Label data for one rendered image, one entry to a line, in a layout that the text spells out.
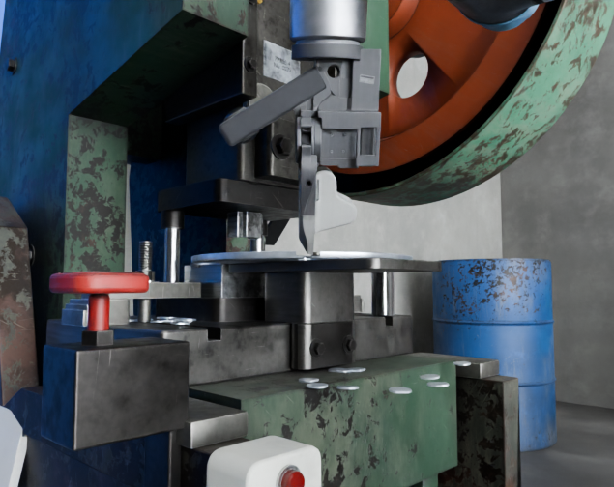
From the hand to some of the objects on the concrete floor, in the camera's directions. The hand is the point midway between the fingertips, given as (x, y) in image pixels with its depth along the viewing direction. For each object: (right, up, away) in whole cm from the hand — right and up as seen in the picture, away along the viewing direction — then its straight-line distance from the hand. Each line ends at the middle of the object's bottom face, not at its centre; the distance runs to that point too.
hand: (303, 242), depth 61 cm
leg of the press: (-38, -81, +8) cm, 90 cm away
